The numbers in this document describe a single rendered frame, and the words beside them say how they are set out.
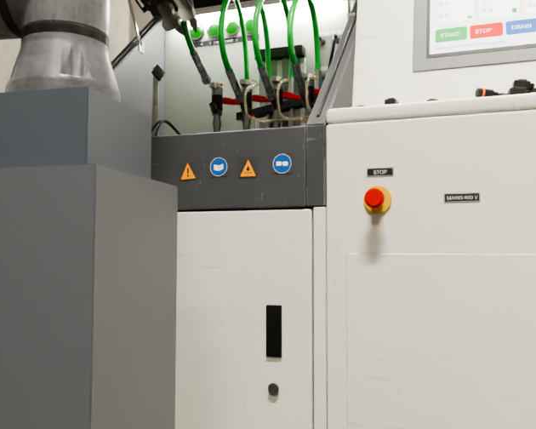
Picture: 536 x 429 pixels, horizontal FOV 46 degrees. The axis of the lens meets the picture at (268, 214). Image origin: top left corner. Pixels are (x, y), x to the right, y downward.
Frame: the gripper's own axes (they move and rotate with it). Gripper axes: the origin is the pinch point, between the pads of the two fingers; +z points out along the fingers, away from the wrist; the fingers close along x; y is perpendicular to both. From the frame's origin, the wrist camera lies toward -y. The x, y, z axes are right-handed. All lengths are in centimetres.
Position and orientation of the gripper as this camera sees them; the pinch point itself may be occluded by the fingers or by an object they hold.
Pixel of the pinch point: (190, 27)
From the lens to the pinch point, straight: 153.5
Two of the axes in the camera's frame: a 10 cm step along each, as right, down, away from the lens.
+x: 8.1, -2.5, -5.3
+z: 5.1, 7.4, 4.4
